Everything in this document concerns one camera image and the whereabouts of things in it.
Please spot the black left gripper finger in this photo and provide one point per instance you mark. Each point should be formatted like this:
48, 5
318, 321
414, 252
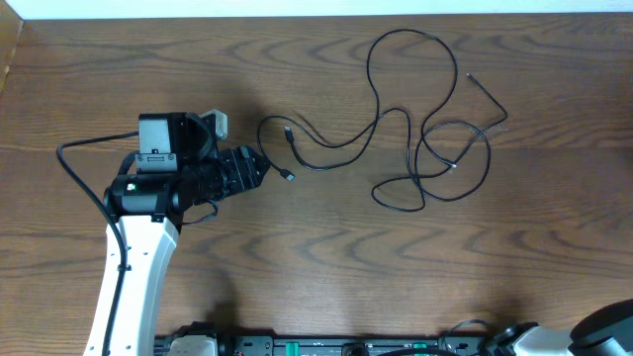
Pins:
256, 177
259, 163

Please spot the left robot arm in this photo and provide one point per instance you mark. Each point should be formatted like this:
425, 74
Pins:
177, 166

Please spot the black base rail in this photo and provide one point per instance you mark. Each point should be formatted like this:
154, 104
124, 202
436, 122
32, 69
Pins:
201, 338

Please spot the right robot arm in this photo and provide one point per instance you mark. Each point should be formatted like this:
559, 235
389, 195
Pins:
605, 332

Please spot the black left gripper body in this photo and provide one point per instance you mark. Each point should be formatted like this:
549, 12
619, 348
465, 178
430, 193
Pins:
235, 175

